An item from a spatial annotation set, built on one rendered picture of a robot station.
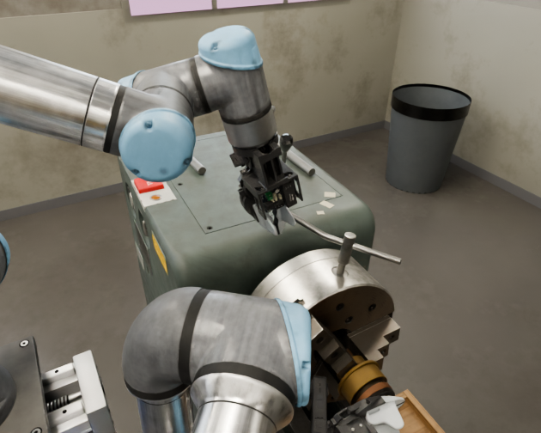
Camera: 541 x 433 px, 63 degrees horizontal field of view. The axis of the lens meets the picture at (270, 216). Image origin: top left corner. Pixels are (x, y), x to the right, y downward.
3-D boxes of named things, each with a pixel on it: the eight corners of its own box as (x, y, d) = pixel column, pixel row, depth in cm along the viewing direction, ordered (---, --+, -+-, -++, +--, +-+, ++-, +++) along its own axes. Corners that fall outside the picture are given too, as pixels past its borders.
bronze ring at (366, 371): (331, 359, 82) (361, 400, 75) (372, 342, 86) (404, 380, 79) (326, 389, 87) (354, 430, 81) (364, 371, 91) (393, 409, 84)
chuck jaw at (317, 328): (310, 338, 90) (282, 316, 82) (328, 322, 90) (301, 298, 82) (341, 381, 82) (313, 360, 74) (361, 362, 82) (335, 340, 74)
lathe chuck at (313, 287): (235, 385, 97) (258, 270, 82) (349, 350, 112) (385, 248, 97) (252, 420, 90) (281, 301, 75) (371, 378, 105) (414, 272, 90)
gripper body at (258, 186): (264, 224, 69) (245, 161, 62) (242, 198, 76) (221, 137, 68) (306, 203, 71) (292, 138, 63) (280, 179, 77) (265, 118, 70)
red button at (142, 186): (134, 186, 110) (133, 178, 109) (158, 180, 113) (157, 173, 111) (140, 197, 106) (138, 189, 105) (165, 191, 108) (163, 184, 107)
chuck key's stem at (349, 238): (343, 283, 88) (357, 234, 83) (340, 289, 86) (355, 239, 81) (332, 278, 89) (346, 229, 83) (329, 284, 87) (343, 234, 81)
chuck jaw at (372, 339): (338, 322, 92) (384, 301, 96) (337, 338, 95) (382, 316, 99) (371, 362, 84) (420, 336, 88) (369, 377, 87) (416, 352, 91)
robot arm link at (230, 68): (189, 33, 59) (250, 16, 59) (213, 107, 66) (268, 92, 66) (191, 53, 53) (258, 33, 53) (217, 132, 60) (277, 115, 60)
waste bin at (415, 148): (463, 186, 360) (489, 100, 320) (413, 204, 336) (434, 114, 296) (412, 159, 400) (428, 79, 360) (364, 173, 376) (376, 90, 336)
